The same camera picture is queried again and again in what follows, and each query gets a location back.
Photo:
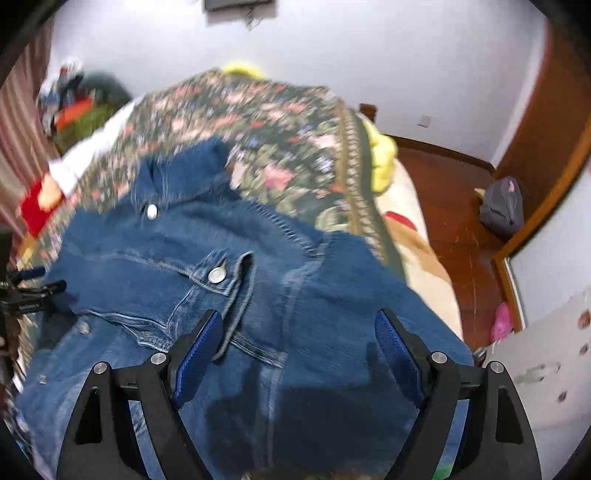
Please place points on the yellow fleece blanket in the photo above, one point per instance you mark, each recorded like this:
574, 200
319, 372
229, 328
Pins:
383, 157

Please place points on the red and yellow cloth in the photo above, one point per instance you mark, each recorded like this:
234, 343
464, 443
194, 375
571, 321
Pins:
37, 203

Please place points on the white cloth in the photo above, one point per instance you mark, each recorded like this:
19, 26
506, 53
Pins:
87, 157

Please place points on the pink slipper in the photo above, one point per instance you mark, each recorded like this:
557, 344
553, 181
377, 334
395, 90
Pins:
502, 323

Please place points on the pile of colourful clothes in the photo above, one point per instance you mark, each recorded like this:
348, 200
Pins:
78, 115

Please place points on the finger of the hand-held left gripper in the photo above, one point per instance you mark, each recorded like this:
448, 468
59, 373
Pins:
27, 275
46, 290

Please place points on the wooden bedpost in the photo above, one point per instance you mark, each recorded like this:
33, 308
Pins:
368, 113

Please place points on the dark floral blanket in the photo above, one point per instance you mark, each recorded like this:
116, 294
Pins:
277, 124

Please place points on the brown wooden door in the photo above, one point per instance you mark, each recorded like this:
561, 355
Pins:
554, 115

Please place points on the white wall socket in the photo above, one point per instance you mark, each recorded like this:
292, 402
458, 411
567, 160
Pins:
425, 121

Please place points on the cream printed blanket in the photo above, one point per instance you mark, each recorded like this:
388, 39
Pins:
415, 240

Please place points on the striped pink curtain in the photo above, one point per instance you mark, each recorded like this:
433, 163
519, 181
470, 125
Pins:
18, 115

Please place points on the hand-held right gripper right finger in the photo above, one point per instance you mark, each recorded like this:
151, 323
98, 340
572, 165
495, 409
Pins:
392, 350

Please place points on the blue denim jacket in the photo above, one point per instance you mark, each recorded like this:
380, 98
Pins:
300, 300

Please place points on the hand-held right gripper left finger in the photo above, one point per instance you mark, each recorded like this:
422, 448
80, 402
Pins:
198, 355

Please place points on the white cabinet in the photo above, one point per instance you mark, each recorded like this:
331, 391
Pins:
545, 350

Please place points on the grey backpack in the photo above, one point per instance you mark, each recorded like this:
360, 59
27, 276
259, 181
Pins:
501, 212

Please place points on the dark wall-mounted screen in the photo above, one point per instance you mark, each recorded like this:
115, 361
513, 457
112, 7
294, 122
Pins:
231, 4

